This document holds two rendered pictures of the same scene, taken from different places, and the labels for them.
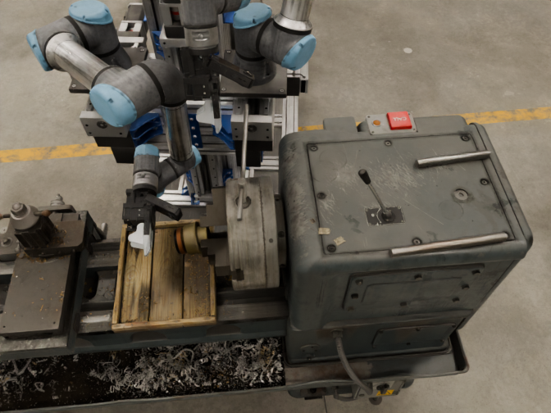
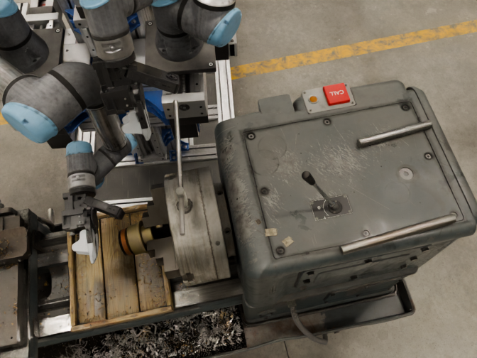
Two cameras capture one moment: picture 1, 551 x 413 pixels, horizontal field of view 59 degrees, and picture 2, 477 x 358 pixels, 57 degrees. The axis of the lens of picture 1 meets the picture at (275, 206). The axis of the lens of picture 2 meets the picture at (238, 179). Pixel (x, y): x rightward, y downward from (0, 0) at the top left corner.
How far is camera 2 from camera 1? 0.30 m
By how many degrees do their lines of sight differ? 9
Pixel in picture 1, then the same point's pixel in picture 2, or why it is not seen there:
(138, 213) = (78, 220)
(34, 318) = not seen: outside the picture
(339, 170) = (280, 159)
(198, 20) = (106, 30)
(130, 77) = (43, 91)
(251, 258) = (199, 262)
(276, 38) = (199, 16)
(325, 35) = not seen: outside the picture
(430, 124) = (368, 94)
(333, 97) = (261, 31)
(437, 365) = (385, 307)
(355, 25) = not seen: outside the picture
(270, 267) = (221, 267)
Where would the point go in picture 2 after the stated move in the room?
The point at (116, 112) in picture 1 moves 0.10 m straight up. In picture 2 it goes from (34, 132) to (13, 106)
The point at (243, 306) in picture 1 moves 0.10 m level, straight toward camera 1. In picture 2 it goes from (197, 289) to (205, 321)
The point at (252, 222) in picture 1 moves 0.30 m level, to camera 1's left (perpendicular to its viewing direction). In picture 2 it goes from (196, 226) to (73, 241)
